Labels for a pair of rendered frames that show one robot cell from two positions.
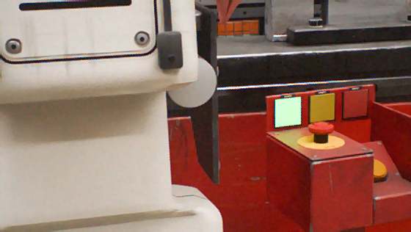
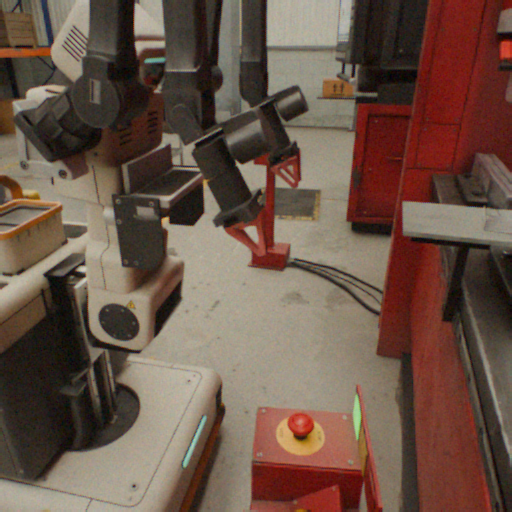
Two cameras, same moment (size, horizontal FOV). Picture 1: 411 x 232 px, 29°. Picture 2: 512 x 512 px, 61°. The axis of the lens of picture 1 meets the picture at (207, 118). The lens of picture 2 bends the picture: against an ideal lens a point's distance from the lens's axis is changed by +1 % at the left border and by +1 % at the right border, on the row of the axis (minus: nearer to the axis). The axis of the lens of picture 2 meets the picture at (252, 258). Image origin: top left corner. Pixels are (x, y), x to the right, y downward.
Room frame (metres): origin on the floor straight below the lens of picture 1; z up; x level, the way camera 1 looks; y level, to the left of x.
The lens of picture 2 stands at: (1.29, -0.63, 1.31)
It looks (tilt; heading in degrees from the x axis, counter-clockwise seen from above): 26 degrees down; 116
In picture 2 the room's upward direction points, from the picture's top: straight up
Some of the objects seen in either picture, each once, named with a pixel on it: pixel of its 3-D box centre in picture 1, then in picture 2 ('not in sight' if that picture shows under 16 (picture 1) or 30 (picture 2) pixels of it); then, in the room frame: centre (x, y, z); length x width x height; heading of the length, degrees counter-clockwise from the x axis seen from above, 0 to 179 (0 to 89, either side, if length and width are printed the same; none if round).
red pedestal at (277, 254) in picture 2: not in sight; (270, 203); (0.26, 1.77, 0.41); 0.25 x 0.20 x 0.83; 9
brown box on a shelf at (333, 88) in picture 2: not in sight; (337, 87); (0.42, 2.55, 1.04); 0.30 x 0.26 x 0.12; 103
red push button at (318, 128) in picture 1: (321, 134); (300, 429); (1.15, -0.17, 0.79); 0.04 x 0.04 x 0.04
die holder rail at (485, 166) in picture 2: not in sight; (495, 187); (1.40, 0.84, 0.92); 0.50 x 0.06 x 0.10; 99
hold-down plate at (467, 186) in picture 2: not in sight; (469, 191); (1.33, 0.88, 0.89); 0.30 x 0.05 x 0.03; 99
